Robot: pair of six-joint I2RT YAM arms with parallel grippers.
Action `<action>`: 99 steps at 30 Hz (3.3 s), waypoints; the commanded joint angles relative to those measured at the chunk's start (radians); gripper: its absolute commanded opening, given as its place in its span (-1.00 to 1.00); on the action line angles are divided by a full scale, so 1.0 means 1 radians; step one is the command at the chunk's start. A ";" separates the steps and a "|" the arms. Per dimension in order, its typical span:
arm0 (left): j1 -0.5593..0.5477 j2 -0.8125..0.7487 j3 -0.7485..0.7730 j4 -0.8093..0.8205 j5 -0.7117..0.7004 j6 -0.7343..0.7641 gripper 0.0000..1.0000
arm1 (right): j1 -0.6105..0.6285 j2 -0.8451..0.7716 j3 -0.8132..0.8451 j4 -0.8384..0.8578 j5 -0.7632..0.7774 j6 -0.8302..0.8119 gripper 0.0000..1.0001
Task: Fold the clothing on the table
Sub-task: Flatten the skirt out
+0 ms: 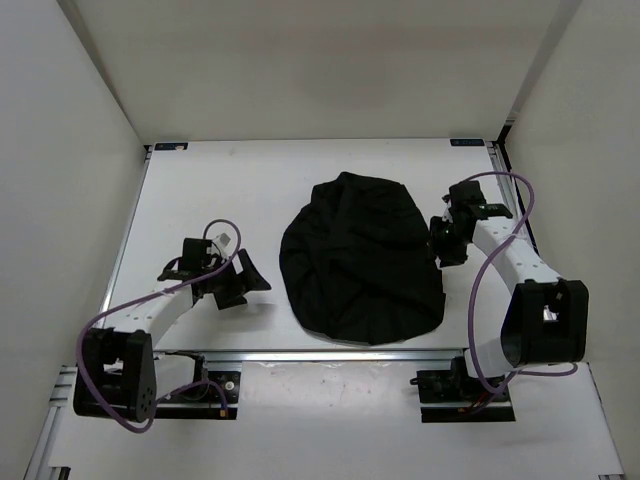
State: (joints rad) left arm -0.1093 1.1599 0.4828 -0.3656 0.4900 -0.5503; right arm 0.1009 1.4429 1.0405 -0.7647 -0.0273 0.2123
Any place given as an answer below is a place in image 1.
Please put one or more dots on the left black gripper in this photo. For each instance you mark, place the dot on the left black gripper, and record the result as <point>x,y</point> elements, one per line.
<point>249,279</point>

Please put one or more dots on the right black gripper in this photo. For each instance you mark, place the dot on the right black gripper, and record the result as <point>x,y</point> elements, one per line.
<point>446,256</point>

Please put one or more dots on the black pleated skirt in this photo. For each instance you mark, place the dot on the black pleated skirt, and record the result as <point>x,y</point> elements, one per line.
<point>356,263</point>

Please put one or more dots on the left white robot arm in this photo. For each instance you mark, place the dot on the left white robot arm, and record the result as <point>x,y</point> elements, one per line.
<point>119,372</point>

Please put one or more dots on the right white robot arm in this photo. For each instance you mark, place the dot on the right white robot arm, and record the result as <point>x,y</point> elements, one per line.
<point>492,223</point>

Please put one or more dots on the right blue corner label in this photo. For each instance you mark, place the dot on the right blue corner label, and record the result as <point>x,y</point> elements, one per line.
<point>466,142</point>

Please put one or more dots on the blue corner label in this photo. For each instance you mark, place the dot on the blue corner label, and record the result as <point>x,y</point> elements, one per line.
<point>171,146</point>
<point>466,142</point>

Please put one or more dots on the left blue corner label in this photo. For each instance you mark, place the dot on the left blue corner label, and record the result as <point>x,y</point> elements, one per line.
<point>171,146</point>

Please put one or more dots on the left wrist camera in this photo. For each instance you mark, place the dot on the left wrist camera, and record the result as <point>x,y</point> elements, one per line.
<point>220,243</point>

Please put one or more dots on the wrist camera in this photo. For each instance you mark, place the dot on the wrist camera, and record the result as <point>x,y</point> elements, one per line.
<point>450,208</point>
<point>220,243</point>

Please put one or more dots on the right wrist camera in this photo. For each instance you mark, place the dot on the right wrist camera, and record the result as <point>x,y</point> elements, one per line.
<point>450,208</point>

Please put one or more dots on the front aluminium frame rail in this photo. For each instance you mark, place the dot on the front aluminium frame rail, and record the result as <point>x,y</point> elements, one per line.
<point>322,356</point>

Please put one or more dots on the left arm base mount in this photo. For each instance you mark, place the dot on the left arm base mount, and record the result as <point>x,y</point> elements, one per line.
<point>191,388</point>

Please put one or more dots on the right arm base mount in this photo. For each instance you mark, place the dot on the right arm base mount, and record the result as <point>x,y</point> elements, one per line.
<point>453,396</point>

